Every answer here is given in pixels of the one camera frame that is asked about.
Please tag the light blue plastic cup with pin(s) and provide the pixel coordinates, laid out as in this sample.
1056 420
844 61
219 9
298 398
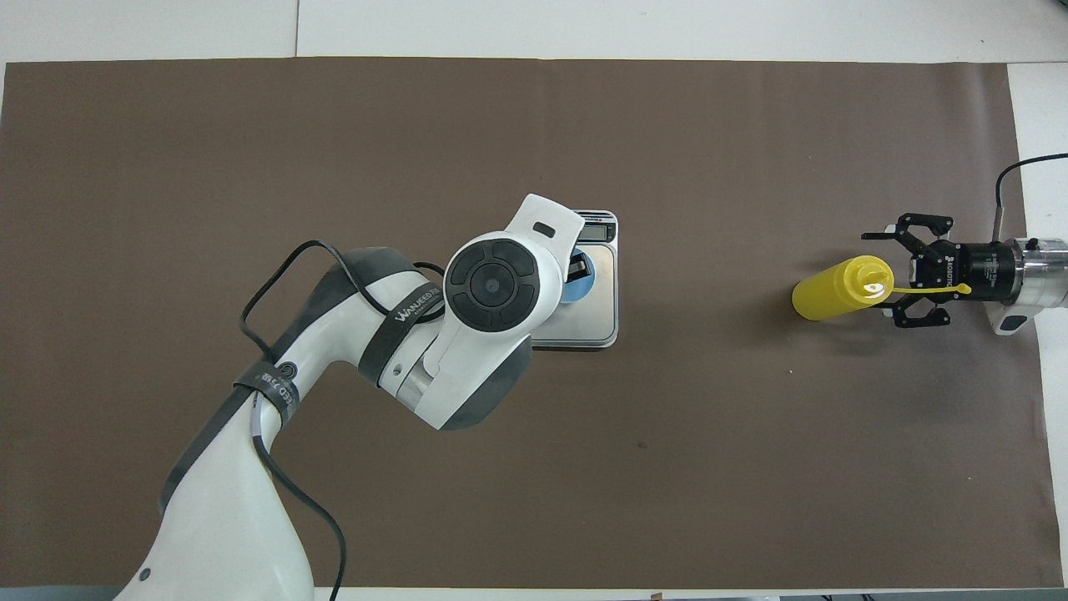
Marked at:
580 294

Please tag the silver digital kitchen scale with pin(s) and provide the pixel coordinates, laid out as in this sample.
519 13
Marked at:
596 317

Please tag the brown table mat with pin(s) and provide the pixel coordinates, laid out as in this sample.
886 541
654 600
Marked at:
667 459

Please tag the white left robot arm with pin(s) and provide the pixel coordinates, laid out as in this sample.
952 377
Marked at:
492 288

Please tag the yellow squeeze bottle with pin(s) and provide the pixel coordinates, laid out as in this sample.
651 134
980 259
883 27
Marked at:
826 296

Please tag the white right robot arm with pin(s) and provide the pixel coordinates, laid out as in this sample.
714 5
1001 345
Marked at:
1043 267

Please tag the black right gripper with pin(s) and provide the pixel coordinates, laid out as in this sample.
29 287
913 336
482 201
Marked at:
984 267

